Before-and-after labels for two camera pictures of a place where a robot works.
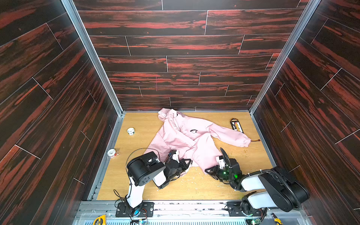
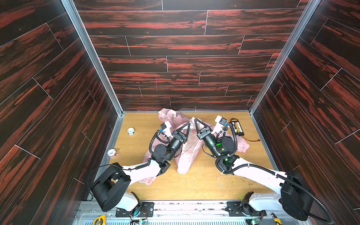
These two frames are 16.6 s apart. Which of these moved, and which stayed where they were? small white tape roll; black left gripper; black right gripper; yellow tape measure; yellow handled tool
Moved: black right gripper; black left gripper
Stayed: small white tape roll; yellow handled tool; yellow tape measure
